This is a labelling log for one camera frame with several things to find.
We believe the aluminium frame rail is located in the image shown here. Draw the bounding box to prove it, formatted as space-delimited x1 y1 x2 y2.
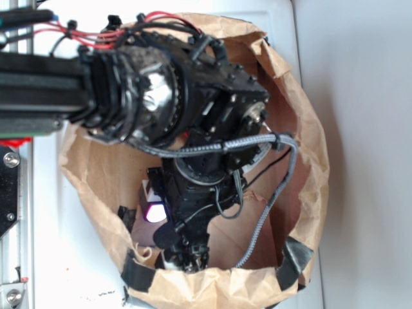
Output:
1 144 34 308

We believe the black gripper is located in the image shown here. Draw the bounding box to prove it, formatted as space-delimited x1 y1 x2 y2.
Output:
139 131 270 270

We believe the grey braided cable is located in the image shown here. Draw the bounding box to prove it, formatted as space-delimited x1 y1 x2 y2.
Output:
138 131 299 268

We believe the brown paper bag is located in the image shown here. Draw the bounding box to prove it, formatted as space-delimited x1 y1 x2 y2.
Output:
59 13 330 308

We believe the red wire bundle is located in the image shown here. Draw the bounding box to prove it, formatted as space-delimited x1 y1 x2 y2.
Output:
32 10 203 51

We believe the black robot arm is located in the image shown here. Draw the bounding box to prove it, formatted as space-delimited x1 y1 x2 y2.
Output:
1 10 273 272

